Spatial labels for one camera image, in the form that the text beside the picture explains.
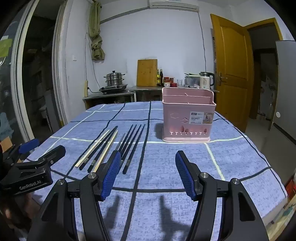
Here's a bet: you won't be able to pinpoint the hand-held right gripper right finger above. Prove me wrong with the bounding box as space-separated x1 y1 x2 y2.
174 150 270 241

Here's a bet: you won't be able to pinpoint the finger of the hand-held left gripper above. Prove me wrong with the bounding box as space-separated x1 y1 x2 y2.
7 138 40 163
35 145 66 166

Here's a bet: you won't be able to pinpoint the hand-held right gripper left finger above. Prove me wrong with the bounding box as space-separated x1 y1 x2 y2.
27 150 122 241

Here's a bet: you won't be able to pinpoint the light wooden chopstick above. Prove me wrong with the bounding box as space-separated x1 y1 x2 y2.
75 130 110 168
92 130 118 173

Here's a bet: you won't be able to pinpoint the row of black chopsticks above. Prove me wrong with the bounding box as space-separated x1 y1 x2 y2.
79 124 146 174

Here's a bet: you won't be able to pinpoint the pink plastic utensil basket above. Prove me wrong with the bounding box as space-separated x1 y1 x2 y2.
161 87 217 142

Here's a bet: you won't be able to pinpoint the blue checked blanket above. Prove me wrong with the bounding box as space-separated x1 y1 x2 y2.
23 101 288 241

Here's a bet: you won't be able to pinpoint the steel stove cabinet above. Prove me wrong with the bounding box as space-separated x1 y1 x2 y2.
82 90 135 110

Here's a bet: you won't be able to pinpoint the steel kitchen counter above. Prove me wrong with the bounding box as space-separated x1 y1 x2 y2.
129 85 220 103

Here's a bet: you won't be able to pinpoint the red lidded jars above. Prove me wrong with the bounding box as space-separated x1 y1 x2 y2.
163 77 177 88

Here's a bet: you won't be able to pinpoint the grey plastic food container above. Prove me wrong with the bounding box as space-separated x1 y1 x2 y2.
184 73 201 89

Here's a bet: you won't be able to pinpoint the white electric kettle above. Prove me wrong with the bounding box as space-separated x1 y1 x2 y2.
199 72 215 90

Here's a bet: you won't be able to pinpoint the steel steamer pot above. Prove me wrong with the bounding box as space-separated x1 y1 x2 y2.
104 70 126 87

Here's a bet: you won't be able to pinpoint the wooden cutting board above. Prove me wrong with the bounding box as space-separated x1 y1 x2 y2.
136 59 158 87

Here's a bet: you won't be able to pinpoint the yellow wooden door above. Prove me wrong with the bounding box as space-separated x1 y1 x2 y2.
210 13 254 133

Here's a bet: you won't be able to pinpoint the green hanging cloth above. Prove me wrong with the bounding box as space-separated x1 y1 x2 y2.
89 2 106 61

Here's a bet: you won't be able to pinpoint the white air conditioner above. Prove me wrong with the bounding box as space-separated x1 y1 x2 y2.
149 0 200 11

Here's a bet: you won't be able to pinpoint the white sliding door frame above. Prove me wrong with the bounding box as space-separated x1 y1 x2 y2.
10 0 70 142

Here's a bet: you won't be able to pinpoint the metal door handle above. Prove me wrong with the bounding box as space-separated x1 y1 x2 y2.
217 72 228 85

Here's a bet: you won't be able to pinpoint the black wall cable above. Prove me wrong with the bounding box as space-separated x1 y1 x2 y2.
198 11 207 73

